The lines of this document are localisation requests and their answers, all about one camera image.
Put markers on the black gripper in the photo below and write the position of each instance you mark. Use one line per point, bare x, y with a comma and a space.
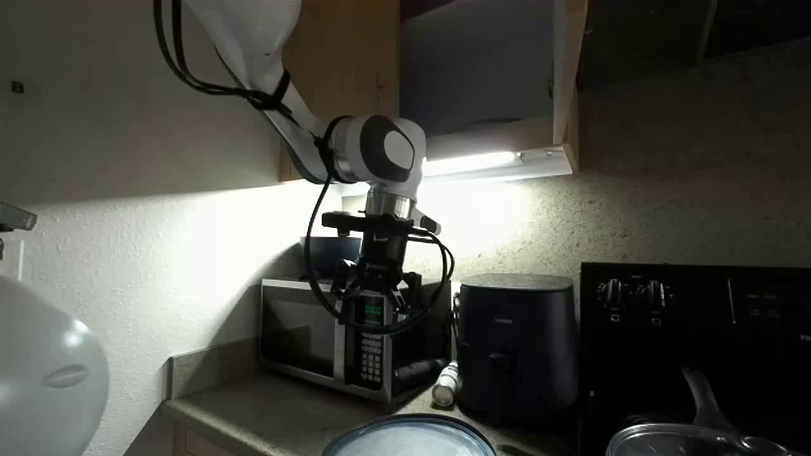
380, 273

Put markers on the blue rimmed glass lid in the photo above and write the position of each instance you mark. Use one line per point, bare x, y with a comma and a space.
413, 438

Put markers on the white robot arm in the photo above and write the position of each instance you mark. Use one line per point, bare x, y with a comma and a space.
249, 36

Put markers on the under cabinet light strip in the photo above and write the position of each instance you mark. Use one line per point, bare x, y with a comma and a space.
504, 167

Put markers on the wooden open cabinet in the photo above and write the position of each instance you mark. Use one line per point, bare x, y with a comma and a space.
475, 75

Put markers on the steel pot with lid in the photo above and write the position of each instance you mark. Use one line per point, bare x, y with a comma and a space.
709, 435

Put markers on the dark bowl on microwave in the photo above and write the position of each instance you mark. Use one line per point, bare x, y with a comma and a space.
329, 254

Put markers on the stainless steel microwave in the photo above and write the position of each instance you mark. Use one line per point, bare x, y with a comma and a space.
301, 338

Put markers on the white spice bottle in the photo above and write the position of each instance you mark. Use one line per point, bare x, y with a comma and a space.
448, 386

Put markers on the black air fryer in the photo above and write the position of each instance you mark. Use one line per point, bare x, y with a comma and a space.
518, 348

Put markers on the black stove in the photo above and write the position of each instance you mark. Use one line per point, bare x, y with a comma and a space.
747, 329

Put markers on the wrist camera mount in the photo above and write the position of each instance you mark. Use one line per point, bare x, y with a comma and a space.
382, 224

